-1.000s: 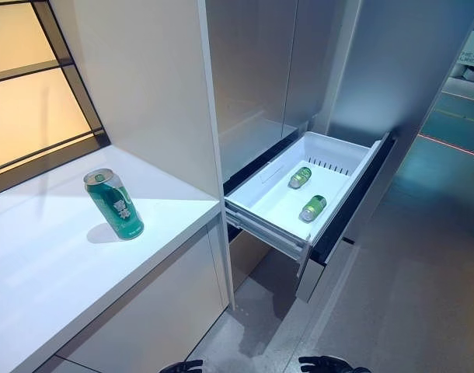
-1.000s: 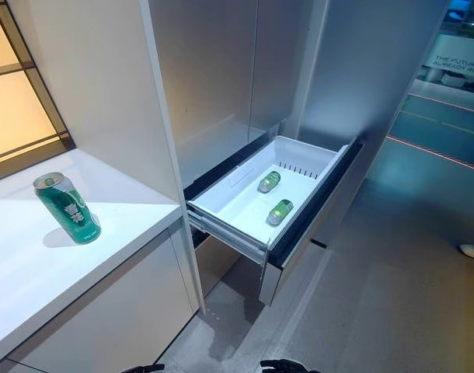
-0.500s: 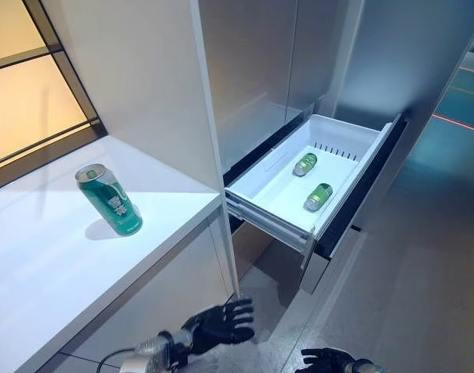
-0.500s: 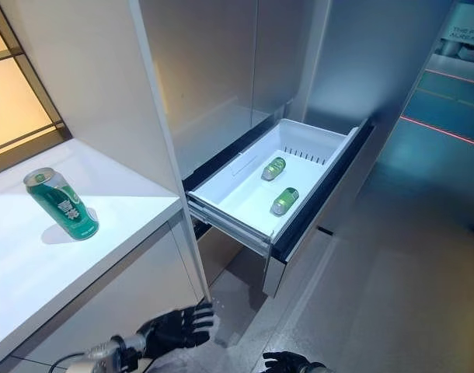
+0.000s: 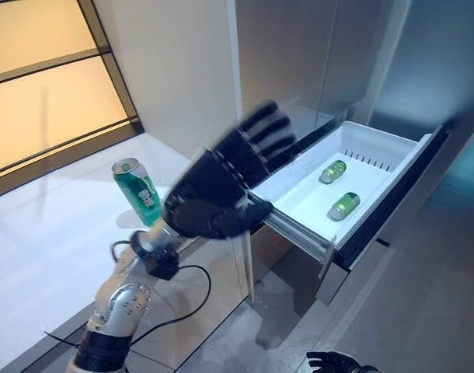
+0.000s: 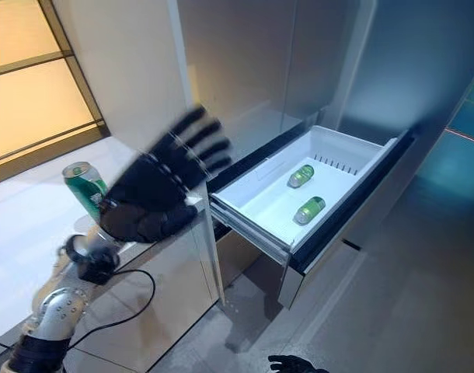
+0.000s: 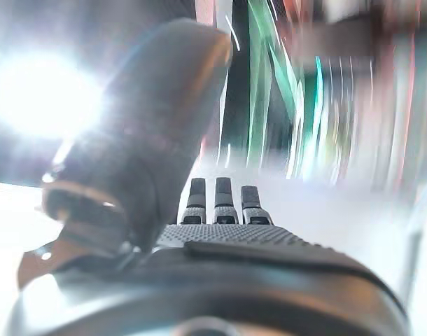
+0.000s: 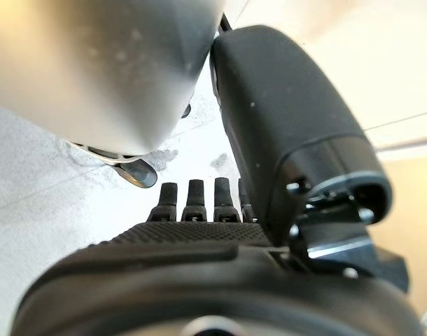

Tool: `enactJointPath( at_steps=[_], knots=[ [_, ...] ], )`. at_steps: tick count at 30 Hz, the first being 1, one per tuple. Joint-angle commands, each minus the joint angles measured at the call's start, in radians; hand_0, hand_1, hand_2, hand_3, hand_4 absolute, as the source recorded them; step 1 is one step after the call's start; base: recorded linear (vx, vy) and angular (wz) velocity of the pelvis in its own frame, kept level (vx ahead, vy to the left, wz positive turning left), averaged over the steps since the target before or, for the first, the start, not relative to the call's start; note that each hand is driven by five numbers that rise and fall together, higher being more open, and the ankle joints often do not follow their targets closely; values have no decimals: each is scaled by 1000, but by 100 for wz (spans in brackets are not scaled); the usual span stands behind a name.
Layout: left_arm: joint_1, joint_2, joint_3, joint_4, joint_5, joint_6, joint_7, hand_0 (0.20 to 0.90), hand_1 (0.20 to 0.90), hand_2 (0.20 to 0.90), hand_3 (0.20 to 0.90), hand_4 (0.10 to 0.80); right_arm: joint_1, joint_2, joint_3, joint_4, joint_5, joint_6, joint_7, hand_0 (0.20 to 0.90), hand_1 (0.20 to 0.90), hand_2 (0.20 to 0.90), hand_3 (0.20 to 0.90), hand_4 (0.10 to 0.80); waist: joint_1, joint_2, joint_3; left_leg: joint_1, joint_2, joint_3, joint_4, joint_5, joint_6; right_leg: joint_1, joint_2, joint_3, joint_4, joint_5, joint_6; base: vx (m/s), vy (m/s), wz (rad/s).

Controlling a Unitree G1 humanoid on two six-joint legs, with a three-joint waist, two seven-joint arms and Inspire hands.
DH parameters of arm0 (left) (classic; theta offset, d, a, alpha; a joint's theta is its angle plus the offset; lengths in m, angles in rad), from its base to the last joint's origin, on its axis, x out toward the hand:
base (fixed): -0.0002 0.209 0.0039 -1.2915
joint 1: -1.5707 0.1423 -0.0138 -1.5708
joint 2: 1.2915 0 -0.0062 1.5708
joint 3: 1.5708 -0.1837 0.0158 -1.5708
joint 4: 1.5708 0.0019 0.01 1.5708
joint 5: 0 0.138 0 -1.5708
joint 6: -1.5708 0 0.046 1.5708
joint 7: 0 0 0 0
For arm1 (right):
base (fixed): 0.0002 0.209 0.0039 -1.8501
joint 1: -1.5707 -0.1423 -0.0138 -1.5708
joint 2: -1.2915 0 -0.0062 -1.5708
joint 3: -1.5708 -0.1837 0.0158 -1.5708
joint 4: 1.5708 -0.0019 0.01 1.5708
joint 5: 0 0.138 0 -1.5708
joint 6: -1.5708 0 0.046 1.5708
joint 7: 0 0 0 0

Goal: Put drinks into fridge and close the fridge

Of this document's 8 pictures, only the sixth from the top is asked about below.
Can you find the beige counter cabinet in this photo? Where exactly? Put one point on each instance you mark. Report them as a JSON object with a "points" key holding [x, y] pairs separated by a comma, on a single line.
{"points": [[124, 233]]}

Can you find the window with dark frame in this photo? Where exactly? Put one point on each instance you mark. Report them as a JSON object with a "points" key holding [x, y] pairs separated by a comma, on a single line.
{"points": [[31, 77]]}

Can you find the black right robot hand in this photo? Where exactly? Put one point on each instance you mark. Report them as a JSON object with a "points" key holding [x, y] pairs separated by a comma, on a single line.
{"points": [[289, 365]]}

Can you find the stainless steel fridge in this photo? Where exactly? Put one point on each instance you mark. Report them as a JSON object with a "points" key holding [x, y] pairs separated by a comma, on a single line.
{"points": [[338, 136]]}

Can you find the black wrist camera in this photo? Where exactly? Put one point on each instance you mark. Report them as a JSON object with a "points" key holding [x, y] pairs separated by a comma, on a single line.
{"points": [[95, 266]]}

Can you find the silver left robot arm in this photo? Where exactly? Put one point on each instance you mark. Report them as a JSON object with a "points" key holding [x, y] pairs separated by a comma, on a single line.
{"points": [[52, 311]]}

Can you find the green drink can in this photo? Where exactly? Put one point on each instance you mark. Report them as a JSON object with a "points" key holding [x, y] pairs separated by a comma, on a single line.
{"points": [[85, 190], [301, 175], [309, 210]]}

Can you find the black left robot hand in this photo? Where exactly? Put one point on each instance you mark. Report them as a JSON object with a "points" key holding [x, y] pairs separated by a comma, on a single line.
{"points": [[151, 202]]}

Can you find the white fridge drawer bin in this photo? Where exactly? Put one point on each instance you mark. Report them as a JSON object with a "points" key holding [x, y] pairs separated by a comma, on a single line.
{"points": [[295, 186]]}

